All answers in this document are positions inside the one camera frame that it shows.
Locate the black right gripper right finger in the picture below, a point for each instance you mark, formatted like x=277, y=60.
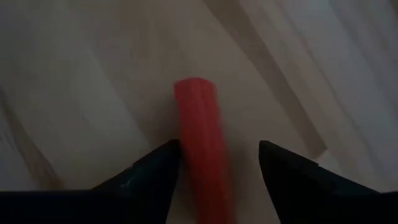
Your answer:
x=311, y=196

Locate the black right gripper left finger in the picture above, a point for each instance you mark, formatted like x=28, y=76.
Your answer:
x=124, y=202

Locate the red block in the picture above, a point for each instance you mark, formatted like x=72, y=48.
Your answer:
x=202, y=140

